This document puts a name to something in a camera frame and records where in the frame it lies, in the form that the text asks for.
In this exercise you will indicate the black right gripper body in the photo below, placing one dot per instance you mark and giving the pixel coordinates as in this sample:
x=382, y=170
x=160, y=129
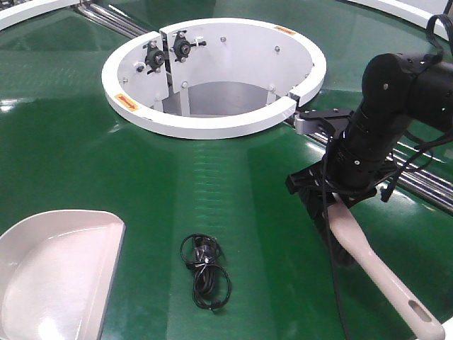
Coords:
x=316, y=192

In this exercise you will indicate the pink hand broom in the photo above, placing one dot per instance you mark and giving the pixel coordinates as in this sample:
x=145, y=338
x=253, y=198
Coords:
x=351, y=237

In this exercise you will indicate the pink dustpan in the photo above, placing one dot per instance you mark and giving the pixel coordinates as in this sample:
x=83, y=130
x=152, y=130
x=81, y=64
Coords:
x=57, y=269

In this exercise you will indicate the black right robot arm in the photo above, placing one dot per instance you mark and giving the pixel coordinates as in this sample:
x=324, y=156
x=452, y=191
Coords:
x=396, y=89

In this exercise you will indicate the steel conveyor rollers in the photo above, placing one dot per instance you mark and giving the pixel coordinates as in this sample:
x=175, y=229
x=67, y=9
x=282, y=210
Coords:
x=416, y=179
x=110, y=19

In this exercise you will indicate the white outer conveyor rim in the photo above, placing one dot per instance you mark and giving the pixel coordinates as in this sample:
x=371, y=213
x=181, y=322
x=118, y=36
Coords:
x=416, y=12

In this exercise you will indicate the far steel conveyor rollers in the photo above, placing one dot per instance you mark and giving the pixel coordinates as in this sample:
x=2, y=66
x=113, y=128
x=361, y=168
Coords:
x=110, y=19

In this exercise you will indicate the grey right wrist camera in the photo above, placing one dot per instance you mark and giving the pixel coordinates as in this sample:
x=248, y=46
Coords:
x=332, y=122

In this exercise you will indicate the black bearing mount right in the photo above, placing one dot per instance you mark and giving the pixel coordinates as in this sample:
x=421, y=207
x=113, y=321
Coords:
x=181, y=47

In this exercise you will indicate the black bearing mount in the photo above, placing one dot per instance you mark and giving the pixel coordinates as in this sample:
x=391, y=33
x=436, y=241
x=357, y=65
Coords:
x=154, y=58
x=181, y=47

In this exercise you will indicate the black bearing mount left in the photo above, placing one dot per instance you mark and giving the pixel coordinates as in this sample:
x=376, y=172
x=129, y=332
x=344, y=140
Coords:
x=154, y=58

